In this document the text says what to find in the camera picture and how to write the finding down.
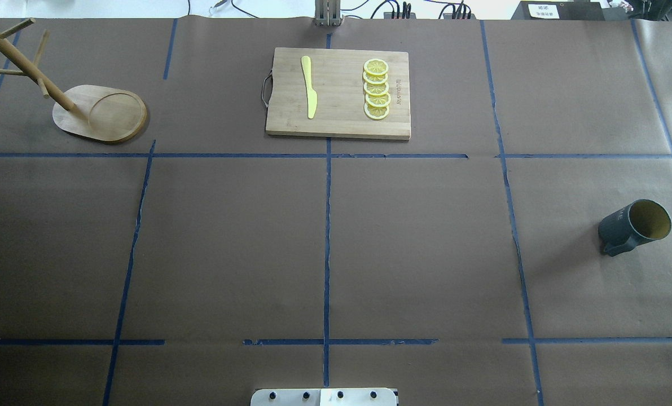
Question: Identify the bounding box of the bamboo cutting board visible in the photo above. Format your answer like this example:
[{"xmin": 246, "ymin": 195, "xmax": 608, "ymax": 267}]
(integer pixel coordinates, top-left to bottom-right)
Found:
[{"xmin": 265, "ymin": 48, "xmax": 411, "ymax": 140}]

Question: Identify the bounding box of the yellow plastic knife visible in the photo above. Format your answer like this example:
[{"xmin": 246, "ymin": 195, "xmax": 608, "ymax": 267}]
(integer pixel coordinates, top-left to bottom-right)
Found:
[{"xmin": 301, "ymin": 55, "xmax": 318, "ymax": 119}]

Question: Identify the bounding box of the wooden cup storage rack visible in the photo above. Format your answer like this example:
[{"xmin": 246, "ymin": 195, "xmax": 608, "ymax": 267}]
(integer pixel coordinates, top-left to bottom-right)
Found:
[{"xmin": 0, "ymin": 17, "xmax": 148, "ymax": 144}]

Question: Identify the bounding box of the black electronics box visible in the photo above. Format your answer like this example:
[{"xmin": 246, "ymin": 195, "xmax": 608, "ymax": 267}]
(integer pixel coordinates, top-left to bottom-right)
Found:
[{"xmin": 511, "ymin": 1, "xmax": 605, "ymax": 21}]

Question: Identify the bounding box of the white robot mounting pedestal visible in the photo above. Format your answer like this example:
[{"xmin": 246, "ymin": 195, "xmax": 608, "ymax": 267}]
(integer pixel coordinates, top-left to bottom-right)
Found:
[{"xmin": 250, "ymin": 387, "xmax": 399, "ymax": 405}]

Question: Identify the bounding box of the lemon slice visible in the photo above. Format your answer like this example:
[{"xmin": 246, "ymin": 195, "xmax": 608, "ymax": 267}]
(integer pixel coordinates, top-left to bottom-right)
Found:
[
  {"xmin": 363, "ymin": 82, "xmax": 389, "ymax": 96},
  {"xmin": 363, "ymin": 103, "xmax": 390, "ymax": 120},
  {"xmin": 362, "ymin": 58, "xmax": 389, "ymax": 76},
  {"xmin": 362, "ymin": 72, "xmax": 388, "ymax": 85},
  {"xmin": 364, "ymin": 92, "xmax": 392, "ymax": 108}
]

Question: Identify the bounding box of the aluminium frame post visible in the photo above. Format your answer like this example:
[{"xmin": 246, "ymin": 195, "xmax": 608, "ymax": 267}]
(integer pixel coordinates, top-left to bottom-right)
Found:
[{"xmin": 314, "ymin": 0, "xmax": 343, "ymax": 27}]

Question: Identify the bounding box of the dark blue mug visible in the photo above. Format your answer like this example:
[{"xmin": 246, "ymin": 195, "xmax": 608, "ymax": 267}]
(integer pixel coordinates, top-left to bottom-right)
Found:
[{"xmin": 597, "ymin": 200, "xmax": 672, "ymax": 257}]

